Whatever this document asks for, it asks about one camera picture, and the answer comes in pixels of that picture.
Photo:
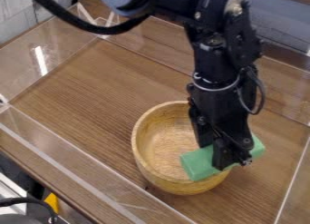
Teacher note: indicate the clear acrylic corner bracket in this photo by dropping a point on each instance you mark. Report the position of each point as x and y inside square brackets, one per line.
[106, 20]

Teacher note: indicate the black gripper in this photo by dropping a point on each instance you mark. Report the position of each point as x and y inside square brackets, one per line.
[218, 110]

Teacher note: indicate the green rectangular block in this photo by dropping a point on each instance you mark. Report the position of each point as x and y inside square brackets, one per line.
[197, 164]

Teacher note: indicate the brown wooden bowl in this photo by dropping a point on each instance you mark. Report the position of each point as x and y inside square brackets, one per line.
[162, 136]

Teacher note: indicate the clear acrylic front wall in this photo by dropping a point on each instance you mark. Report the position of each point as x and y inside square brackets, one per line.
[106, 197]

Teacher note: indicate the yellow warning label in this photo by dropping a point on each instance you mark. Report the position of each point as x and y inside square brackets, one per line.
[53, 201]

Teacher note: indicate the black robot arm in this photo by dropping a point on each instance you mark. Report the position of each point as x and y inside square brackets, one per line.
[225, 44]

